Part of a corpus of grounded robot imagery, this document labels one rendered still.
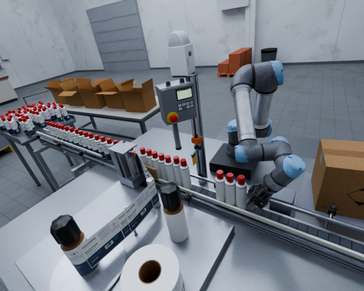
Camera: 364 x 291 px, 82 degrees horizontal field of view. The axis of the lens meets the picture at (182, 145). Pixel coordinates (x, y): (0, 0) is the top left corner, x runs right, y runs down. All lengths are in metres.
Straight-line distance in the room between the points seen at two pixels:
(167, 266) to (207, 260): 0.22
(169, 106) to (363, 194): 0.93
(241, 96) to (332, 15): 7.06
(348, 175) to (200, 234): 0.68
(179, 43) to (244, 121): 6.86
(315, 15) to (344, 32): 0.91
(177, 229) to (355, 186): 0.77
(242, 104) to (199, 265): 0.70
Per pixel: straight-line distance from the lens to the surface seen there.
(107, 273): 1.05
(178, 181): 1.24
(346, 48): 8.09
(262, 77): 1.07
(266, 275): 1.02
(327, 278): 1.08
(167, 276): 0.81
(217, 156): 1.46
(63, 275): 1.14
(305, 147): 1.75
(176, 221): 0.92
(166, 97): 1.01
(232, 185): 1.02
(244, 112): 0.96
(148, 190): 1.06
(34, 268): 1.26
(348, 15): 7.99
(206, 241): 1.03
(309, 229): 1.13
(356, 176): 1.13
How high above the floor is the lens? 1.73
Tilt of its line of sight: 31 degrees down
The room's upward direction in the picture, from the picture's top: 9 degrees counter-clockwise
